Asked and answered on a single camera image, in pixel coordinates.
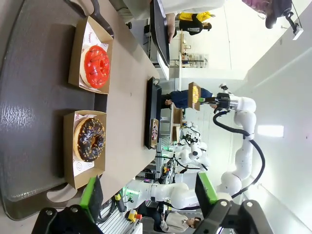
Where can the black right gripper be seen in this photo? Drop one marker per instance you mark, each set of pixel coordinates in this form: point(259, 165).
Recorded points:
point(223, 101)

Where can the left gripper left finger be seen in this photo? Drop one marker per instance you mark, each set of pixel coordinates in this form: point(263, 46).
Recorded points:
point(89, 195)

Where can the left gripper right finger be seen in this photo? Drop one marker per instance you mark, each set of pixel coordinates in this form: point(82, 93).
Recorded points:
point(206, 195)

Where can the brown cardboard food box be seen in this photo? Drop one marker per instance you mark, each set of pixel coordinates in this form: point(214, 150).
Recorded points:
point(74, 65)
point(191, 104)
point(153, 145)
point(83, 180)

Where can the yellow glazed donut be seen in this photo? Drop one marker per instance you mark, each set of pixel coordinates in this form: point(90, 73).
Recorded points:
point(195, 93)

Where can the white printed paper liner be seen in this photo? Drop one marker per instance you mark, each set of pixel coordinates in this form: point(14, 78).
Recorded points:
point(80, 168)
point(93, 36)

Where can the chocolate glazed sprinkled donut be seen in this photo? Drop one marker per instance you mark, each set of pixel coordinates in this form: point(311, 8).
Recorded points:
point(85, 151)

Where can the purple glazed sprinkled donut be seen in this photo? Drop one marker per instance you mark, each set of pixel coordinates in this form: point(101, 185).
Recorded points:
point(154, 132)

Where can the black serving tray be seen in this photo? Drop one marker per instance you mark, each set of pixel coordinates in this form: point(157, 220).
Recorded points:
point(158, 29)

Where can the red glazed donut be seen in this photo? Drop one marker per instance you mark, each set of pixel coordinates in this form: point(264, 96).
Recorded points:
point(97, 73)

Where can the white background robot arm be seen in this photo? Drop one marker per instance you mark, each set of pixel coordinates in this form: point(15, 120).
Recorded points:
point(195, 151)

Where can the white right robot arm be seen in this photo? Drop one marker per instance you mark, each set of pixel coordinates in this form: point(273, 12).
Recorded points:
point(243, 151)

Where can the person's right hand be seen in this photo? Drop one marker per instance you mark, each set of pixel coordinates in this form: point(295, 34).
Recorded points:
point(171, 26)

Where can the person in blue top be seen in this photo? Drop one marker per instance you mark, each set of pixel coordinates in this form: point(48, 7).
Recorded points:
point(180, 98)

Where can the seated person in beige top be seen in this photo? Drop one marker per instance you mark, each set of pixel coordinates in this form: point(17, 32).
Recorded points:
point(175, 221)

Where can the background storage shelf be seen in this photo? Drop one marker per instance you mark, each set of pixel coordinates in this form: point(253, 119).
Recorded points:
point(195, 59)

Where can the yellow emergency stop button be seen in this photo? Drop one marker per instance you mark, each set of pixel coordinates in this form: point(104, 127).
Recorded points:
point(132, 215)

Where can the large white table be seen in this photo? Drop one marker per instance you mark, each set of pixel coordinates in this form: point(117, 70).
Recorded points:
point(163, 68)

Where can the rectangular ceiling light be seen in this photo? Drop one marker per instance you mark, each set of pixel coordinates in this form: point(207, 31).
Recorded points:
point(270, 130)

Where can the person in yellow black jacket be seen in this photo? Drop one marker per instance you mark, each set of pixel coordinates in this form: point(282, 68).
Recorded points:
point(192, 24)

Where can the black clamp with white box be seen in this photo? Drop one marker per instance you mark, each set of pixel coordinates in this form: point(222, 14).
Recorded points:
point(278, 14)

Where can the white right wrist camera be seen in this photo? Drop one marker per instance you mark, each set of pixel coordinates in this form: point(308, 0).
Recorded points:
point(223, 86)

